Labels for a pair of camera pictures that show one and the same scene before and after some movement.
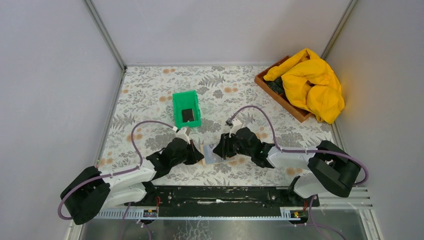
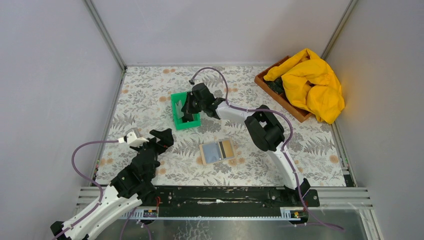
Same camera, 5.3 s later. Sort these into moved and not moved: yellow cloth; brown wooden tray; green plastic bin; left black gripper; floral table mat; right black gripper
Moved: right black gripper; left black gripper
Not moved: yellow cloth; floral table mat; green plastic bin; brown wooden tray
